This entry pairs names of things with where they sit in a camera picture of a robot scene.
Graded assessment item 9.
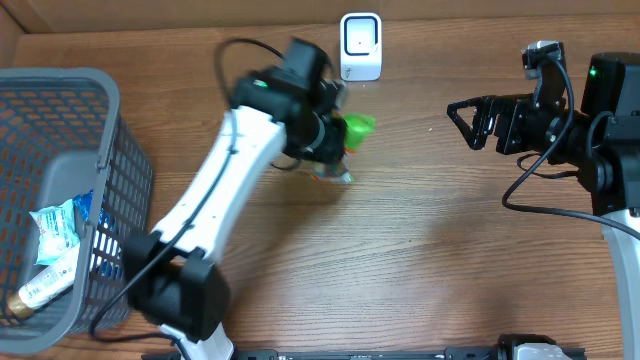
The green snack bag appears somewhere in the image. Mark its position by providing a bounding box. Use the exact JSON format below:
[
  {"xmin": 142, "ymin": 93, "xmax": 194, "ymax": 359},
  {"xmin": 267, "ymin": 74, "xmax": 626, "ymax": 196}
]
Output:
[{"xmin": 311, "ymin": 113, "xmax": 376, "ymax": 184}]

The blue snack wrapper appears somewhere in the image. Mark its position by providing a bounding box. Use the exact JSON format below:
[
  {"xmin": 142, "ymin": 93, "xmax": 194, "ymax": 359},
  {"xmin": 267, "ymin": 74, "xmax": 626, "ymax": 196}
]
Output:
[{"xmin": 72, "ymin": 190, "xmax": 124, "ymax": 281}]

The light blue tissue pack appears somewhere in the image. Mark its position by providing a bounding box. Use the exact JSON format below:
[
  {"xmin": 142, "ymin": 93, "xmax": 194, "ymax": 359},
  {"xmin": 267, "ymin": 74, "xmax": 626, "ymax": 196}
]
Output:
[{"xmin": 30, "ymin": 199, "xmax": 80, "ymax": 265}]

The white tube with gold cap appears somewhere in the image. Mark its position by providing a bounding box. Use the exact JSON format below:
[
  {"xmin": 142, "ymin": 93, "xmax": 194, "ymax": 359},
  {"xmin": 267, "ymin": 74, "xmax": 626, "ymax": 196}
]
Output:
[{"xmin": 7, "ymin": 245, "xmax": 80, "ymax": 319}]

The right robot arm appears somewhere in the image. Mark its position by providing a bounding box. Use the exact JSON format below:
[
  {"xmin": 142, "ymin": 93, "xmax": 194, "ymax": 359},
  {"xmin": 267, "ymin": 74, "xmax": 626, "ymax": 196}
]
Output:
[{"xmin": 447, "ymin": 41, "xmax": 639, "ymax": 359}]

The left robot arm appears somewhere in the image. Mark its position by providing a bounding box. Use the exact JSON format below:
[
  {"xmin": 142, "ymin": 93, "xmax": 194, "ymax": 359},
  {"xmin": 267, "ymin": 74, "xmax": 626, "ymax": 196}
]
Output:
[{"xmin": 122, "ymin": 65, "xmax": 346, "ymax": 359}]

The white barcode scanner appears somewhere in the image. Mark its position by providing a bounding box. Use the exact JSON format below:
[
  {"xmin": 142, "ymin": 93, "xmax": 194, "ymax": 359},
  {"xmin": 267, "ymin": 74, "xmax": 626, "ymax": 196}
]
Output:
[{"xmin": 339, "ymin": 12, "xmax": 383, "ymax": 82}]

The grey plastic basket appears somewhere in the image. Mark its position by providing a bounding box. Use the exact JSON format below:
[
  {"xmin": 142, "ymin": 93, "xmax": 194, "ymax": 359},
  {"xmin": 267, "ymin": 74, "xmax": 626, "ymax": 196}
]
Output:
[{"xmin": 1, "ymin": 68, "xmax": 154, "ymax": 355}]

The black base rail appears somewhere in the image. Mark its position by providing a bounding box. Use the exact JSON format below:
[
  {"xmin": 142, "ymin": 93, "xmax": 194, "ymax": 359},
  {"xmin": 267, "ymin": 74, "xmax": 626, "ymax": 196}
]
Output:
[{"xmin": 142, "ymin": 333, "xmax": 589, "ymax": 360}]

